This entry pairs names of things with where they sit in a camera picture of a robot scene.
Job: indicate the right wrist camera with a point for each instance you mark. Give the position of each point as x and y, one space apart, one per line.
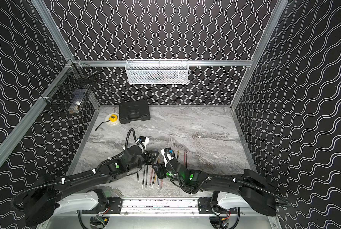
168 154

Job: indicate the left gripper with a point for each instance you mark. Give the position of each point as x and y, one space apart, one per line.
149 157

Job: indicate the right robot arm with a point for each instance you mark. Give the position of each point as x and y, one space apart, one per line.
258 192

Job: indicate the red pencil pink cap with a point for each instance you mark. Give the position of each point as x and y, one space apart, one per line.
151 177

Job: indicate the white mesh wall basket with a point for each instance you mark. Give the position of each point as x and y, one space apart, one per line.
157 71

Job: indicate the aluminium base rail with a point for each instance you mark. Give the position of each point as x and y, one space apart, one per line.
195 207

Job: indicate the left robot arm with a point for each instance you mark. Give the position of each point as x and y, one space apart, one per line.
39 202

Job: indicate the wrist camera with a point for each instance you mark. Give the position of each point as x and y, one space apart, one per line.
143 139
168 154

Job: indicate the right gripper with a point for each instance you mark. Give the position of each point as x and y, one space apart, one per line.
161 169

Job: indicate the yellow tape measure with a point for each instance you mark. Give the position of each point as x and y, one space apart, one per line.
111 120

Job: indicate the blue pencil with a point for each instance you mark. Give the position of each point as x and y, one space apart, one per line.
144 176

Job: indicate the black wire wall basket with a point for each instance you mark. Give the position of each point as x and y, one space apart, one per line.
73 90

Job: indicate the black plastic tool case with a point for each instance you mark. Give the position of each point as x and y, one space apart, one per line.
134 111

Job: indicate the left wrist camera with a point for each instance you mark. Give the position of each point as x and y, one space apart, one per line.
143 139

